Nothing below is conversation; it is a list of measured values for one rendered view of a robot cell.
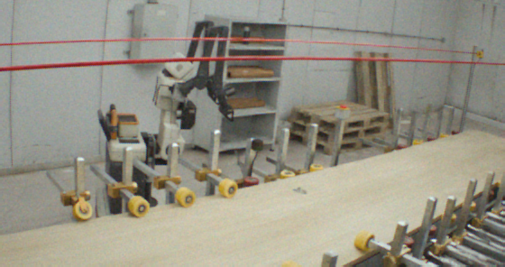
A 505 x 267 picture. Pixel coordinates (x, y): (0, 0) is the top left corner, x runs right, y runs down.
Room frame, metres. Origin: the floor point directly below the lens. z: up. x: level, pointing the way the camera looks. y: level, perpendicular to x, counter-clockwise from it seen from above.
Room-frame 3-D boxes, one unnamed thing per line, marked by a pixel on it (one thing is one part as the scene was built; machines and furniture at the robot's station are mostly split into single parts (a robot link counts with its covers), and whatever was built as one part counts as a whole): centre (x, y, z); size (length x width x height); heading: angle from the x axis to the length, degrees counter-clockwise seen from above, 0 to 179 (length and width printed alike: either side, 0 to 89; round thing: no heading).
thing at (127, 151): (2.13, 0.54, 0.91); 0.04 x 0.04 x 0.48; 43
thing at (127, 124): (3.37, 0.87, 0.87); 0.23 x 0.15 x 0.11; 21
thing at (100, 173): (2.14, 0.61, 0.95); 0.50 x 0.04 x 0.04; 43
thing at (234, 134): (5.77, 0.19, 0.78); 0.90 x 0.45 x 1.55; 133
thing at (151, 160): (3.53, 0.63, 0.68); 0.28 x 0.27 x 0.25; 21
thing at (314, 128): (2.98, -0.37, 0.90); 0.04 x 0.04 x 0.48; 43
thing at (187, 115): (3.51, 0.49, 0.99); 0.28 x 0.16 x 0.22; 21
